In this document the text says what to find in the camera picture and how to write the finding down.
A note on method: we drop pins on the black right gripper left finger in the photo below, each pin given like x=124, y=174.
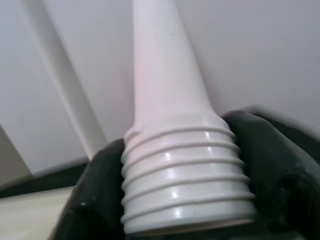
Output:
x=95, y=195

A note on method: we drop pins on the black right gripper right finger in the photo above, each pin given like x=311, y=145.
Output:
x=280, y=175

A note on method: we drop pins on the white plastic table top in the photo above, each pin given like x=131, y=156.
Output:
x=30, y=215

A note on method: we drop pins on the white plastic table leg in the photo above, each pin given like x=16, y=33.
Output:
x=170, y=125

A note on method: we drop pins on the black table cloth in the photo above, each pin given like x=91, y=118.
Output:
x=50, y=178

